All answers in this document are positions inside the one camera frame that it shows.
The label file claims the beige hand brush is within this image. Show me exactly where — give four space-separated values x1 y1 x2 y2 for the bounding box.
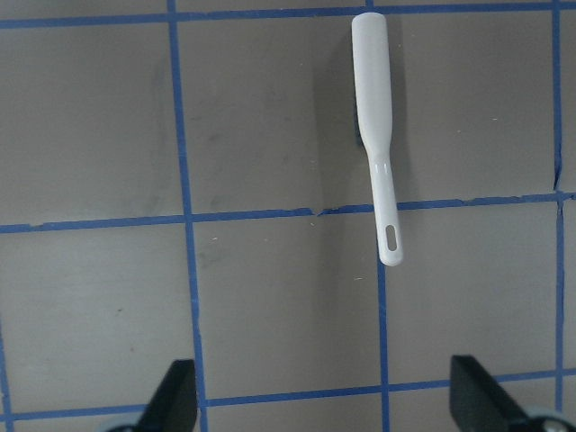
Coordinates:
351 13 403 266

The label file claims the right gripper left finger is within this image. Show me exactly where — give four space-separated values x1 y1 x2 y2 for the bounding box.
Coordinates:
121 359 198 432

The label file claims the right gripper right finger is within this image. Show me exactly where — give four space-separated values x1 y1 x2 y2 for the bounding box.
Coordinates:
449 355 576 432

